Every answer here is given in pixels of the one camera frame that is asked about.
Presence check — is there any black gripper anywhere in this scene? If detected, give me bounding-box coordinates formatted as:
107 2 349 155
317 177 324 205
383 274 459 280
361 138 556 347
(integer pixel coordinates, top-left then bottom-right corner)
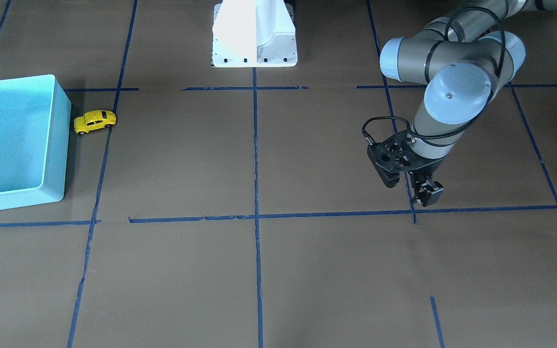
411 157 444 207

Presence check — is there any yellow beetle toy car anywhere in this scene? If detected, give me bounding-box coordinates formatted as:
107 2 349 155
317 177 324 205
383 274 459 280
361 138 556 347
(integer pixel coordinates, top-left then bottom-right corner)
73 110 117 135

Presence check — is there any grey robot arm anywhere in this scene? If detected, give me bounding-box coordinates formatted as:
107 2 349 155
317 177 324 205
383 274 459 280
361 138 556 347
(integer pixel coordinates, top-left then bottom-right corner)
364 0 557 207

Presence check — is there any teal plastic bin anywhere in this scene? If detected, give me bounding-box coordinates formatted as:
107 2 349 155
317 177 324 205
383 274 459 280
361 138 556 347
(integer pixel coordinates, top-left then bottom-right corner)
0 74 71 210

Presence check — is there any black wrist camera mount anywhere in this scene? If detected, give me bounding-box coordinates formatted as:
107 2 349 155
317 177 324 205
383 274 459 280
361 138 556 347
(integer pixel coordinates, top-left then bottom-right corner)
365 130 418 188

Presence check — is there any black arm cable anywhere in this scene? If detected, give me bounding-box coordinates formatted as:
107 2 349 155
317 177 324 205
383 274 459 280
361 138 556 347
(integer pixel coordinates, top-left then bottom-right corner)
362 6 507 144

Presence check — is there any white camera stand base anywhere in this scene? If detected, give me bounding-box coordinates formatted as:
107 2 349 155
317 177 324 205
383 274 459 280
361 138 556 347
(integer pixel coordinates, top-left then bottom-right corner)
211 0 298 68

